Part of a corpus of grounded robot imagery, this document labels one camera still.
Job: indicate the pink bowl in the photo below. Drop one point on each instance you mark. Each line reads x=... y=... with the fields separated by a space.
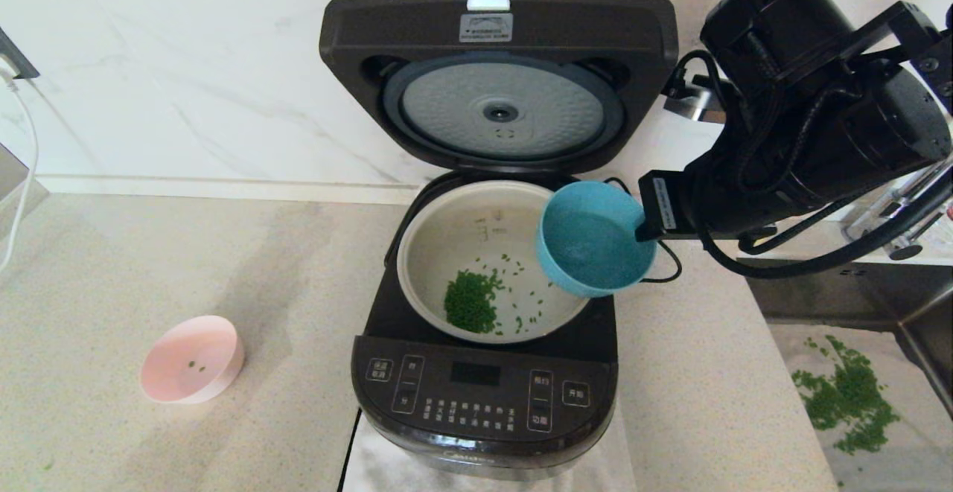
x=179 y=380

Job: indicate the stainless steel sink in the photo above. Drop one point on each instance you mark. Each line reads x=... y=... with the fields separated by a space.
x=819 y=291

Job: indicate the white towel under cooker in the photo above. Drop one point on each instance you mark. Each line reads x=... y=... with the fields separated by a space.
x=387 y=473

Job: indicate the blue bowl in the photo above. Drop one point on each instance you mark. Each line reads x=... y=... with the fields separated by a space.
x=595 y=246

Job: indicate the white inner pot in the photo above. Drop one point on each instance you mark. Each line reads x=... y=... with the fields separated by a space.
x=461 y=239

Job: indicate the green grains on sink towel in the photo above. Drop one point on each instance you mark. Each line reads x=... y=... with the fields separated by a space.
x=849 y=399

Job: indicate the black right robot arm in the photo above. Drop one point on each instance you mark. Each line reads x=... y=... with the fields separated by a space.
x=856 y=120

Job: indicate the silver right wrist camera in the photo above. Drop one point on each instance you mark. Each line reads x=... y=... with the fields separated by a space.
x=692 y=103

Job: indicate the grey wall socket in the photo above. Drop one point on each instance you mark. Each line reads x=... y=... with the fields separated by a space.
x=15 y=56

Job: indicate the white towel in sink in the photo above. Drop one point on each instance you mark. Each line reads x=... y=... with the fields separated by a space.
x=893 y=470

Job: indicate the black rice cooker base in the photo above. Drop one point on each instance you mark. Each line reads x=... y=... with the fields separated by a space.
x=476 y=395

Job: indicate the chrome faucet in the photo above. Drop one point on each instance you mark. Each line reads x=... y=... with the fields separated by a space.
x=904 y=246

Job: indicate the grey metal panel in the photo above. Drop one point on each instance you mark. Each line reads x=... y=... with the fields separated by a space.
x=9 y=176

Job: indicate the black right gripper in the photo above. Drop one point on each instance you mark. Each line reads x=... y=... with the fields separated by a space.
x=700 y=194

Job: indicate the chopped green vegetables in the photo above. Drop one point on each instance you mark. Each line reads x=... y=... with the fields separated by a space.
x=469 y=302

